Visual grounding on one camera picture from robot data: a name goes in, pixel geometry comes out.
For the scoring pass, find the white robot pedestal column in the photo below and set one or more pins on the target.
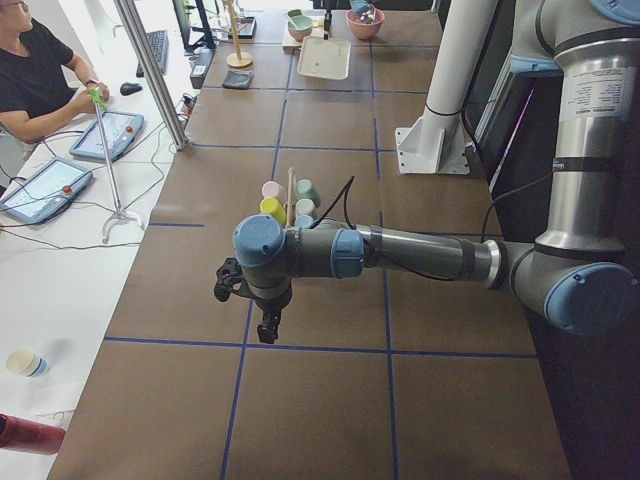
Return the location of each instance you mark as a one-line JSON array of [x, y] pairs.
[[435, 144]]

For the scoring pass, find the green handled reacher grabber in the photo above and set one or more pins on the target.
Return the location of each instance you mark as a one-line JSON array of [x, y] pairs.
[[120, 216]]

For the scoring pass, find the white wire cup rack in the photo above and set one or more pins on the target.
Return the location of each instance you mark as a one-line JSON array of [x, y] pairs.
[[290, 201]]

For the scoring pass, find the aluminium frame post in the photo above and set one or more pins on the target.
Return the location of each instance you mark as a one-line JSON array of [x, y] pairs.
[[135, 30]]

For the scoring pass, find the pink bowl with ice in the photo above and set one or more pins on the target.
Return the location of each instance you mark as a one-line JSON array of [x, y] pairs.
[[365, 26]]

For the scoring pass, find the black computer mouse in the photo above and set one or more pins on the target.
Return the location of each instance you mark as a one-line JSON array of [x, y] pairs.
[[129, 88]]

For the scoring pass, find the person in black shirt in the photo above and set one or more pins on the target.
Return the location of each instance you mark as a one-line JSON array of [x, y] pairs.
[[44, 83]]

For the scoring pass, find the wooden mug tree stand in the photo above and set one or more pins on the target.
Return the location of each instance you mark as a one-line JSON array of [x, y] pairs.
[[238, 59]]

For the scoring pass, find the cream rabbit tray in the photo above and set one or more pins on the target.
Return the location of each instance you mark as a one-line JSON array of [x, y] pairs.
[[324, 58]]

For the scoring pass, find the yellow cup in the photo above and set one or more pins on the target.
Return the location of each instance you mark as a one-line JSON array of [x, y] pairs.
[[273, 207]]

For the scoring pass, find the teach pendant tablet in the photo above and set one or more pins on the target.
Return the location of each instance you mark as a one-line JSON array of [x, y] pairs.
[[120, 129], [47, 192]]

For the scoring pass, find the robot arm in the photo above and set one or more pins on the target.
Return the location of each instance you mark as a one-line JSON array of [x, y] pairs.
[[572, 273]]

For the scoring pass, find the white cup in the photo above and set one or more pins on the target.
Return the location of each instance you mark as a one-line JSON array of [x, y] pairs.
[[305, 207]]

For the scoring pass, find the green cup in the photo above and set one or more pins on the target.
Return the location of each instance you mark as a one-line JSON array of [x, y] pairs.
[[305, 189]]

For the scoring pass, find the far teach pendant tablet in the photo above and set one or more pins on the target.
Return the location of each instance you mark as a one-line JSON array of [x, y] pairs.
[[120, 129]]

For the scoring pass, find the red bottle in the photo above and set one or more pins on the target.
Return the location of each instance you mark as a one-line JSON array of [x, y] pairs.
[[28, 436]]

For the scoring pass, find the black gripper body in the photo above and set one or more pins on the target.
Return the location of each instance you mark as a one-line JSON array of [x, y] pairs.
[[270, 304]]

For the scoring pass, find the near teach pendant tablet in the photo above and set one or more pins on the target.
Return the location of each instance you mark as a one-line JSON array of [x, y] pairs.
[[47, 192]]

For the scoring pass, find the grey folded cloth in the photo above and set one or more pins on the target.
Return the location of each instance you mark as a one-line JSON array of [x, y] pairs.
[[237, 80]]

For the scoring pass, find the light blue cup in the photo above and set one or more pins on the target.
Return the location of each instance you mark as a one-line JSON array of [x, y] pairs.
[[304, 221]]

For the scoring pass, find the green bowl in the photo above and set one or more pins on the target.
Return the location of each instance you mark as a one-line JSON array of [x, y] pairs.
[[299, 27]]

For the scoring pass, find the paper cup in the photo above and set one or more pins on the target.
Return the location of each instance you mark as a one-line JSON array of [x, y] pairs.
[[27, 363]]

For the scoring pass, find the black keyboard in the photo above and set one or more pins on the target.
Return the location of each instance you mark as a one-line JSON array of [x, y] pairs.
[[159, 43]]

